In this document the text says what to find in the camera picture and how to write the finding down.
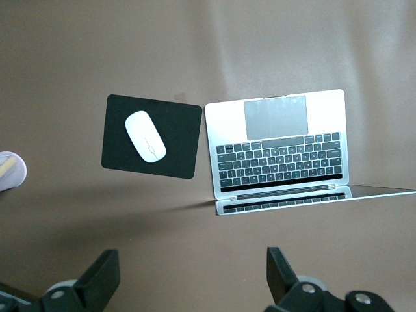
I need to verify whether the black mouse pad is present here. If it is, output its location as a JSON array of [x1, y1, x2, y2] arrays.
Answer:
[[101, 94, 203, 180]]

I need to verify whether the white computer mouse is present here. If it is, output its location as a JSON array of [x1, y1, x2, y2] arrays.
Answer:
[[125, 110, 168, 163]]

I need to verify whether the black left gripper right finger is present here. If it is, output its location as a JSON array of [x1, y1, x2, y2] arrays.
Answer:
[[265, 246, 394, 312]]

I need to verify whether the pink translucent pen cup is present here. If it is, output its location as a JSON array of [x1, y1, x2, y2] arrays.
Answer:
[[0, 151, 28, 192]]

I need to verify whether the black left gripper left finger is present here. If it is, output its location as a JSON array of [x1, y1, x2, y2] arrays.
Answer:
[[38, 249, 121, 312]]

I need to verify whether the yellow pencil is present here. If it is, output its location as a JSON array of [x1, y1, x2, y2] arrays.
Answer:
[[0, 157, 18, 178]]

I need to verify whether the silver laptop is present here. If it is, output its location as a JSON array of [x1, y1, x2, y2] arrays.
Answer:
[[204, 88, 416, 216]]

